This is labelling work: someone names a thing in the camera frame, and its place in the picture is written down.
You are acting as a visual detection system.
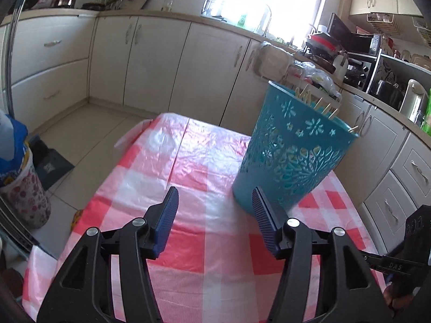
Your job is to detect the stack of pans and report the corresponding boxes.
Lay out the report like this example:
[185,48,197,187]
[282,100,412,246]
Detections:
[304,28,339,58]

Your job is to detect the floral patterned bin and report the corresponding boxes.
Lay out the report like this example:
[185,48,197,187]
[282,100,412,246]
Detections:
[0,143,52,230]

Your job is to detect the green packet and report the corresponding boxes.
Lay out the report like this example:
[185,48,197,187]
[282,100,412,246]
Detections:
[420,89,431,132]

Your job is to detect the beige kitchen countertop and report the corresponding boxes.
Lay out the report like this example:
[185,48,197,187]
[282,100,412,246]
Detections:
[0,7,431,142]

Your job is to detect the black toaster oven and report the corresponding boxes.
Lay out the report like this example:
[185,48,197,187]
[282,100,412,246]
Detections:
[341,52,378,90]

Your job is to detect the cream kitchen base cabinets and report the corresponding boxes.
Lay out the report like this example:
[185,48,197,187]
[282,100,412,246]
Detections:
[0,8,431,254]

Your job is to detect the chrome faucet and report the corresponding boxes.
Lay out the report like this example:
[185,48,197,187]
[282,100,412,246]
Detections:
[259,3,273,38]

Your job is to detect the blue perforated plastic basket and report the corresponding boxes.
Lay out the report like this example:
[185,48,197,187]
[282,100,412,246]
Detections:
[232,80,360,217]

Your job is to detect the red white checked tablecloth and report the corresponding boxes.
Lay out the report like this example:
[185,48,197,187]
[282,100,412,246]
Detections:
[22,112,388,323]

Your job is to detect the person's right hand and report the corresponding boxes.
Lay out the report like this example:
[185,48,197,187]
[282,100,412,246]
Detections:
[385,280,415,312]

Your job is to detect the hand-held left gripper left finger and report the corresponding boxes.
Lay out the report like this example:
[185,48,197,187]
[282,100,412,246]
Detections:
[37,186,180,323]

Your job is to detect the wire hanging rack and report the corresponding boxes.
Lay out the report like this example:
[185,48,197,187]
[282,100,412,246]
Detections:
[366,12,405,36]

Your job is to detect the white plastic jug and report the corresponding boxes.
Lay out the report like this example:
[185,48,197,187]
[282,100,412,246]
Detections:
[331,53,349,82]

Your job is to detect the blue plastic bag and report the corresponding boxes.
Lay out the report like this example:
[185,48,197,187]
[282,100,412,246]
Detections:
[0,109,29,188]

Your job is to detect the translucent plastic container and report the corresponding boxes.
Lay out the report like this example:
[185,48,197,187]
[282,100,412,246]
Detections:
[257,42,294,79]

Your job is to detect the dark cooking pot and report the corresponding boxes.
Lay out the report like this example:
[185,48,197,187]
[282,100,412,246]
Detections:
[373,79,405,109]

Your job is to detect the clear plastic bags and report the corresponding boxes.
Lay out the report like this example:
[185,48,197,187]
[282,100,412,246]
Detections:
[292,60,343,99]

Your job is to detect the white electric kettle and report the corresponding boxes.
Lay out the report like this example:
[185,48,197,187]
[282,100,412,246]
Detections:
[400,79,429,124]

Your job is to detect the curved chrome tube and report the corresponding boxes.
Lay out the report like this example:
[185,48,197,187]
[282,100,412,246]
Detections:
[5,0,38,115]

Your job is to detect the group of wooden chopsticks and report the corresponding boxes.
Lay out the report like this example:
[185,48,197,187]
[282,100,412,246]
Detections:
[295,85,359,132]

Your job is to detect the black microwave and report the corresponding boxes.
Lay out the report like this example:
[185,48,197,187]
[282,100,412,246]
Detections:
[349,33,383,56]

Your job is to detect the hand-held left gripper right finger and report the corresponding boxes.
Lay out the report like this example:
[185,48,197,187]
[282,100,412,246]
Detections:
[251,187,393,323]

